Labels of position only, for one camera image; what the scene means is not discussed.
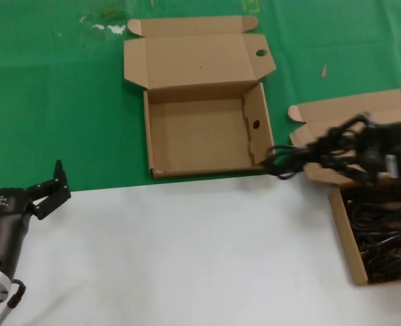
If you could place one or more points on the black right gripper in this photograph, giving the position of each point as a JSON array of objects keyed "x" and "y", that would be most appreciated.
[{"x": 380, "y": 142}]

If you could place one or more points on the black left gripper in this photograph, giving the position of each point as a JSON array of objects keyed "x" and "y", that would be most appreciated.
[{"x": 3, "y": 220}]

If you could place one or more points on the open cardboard box with hole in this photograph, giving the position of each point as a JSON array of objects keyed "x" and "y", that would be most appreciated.
[{"x": 203, "y": 136}]

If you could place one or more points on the green table cloth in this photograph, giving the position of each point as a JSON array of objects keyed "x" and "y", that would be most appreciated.
[{"x": 51, "y": 85}]

